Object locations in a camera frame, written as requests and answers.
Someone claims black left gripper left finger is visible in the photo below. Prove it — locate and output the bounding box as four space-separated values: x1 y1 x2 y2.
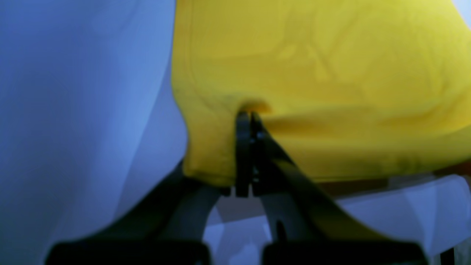
85 111 251 243

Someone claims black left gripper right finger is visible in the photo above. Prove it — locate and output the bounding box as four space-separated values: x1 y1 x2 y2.
250 112 389 243

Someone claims orange T-shirt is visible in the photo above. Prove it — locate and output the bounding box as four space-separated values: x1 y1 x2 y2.
171 0 471 186

